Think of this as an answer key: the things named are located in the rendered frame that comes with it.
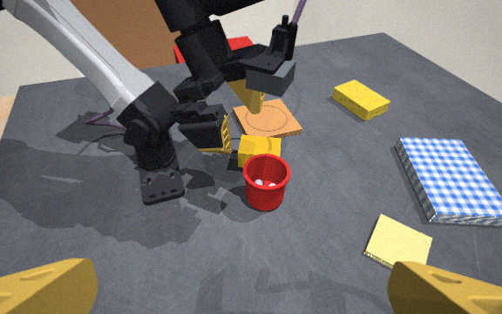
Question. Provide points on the light orange square coaster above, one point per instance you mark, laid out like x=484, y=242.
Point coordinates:
x=274, y=120

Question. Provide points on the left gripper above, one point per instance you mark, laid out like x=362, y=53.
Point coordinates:
x=207, y=127

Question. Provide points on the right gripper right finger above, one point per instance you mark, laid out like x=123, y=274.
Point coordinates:
x=417, y=288

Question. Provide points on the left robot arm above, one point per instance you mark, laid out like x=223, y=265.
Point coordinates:
x=133, y=95

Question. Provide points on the red cup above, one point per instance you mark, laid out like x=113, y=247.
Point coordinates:
x=270, y=169

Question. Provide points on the pale yellow sticky-note pad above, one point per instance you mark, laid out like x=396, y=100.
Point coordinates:
x=392, y=241

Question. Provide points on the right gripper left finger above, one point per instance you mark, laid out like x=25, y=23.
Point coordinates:
x=66, y=287

